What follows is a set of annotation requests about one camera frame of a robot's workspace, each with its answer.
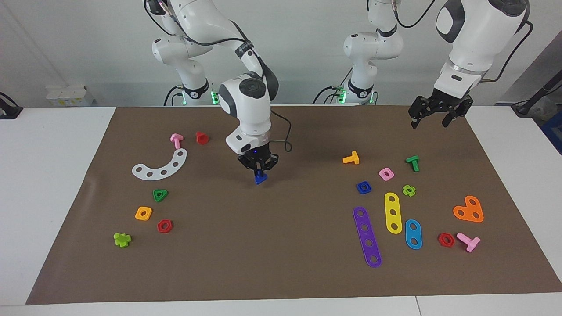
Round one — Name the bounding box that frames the orange heart-shaped plate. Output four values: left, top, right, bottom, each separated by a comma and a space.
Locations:
453, 195, 484, 223

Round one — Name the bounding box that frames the blue two-hole strip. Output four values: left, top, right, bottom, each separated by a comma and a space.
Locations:
405, 219, 423, 250

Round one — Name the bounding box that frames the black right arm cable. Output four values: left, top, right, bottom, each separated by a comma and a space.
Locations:
144, 0, 293, 153

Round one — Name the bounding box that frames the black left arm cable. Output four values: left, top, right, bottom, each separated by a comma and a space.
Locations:
390, 0, 534, 84

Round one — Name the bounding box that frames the blue crate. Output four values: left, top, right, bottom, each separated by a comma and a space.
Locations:
541, 112, 562, 154

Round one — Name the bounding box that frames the yellow three-hole strip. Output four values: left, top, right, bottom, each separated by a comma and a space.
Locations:
384, 192, 403, 234

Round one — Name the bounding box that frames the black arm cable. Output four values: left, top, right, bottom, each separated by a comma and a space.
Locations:
390, 0, 534, 84
144, 0, 293, 153

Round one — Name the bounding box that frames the white power strip box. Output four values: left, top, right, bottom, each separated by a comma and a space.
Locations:
46, 86, 95, 107

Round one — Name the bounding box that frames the white curved perforated strip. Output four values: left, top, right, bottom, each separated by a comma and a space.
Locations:
132, 148, 188, 181

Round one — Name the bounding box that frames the black stand pole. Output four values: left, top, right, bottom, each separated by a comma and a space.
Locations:
512, 70, 562, 117

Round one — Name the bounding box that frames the purple four-hole strip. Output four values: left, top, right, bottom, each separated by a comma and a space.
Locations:
353, 206, 382, 268

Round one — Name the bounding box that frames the brown table mat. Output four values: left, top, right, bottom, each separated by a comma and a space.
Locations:
25, 104, 562, 305

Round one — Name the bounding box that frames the black device on table edge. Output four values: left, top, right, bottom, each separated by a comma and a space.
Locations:
0, 92, 23, 120

